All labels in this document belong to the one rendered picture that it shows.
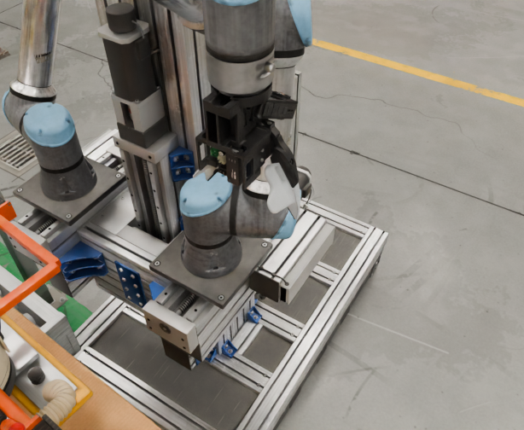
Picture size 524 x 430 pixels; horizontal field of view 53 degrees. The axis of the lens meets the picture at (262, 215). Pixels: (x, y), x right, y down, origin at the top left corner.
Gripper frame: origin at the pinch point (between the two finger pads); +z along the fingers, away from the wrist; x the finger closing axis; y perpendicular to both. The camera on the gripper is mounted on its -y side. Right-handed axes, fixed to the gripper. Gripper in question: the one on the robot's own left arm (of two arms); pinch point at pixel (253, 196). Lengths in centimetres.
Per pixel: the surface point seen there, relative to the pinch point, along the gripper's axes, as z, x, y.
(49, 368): 44, -33, 25
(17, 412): 33, -24, 36
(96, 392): 58, -29, 20
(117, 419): 58, -21, 22
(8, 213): 34, -64, 5
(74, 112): 152, -233, -138
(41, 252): 32, -47, 10
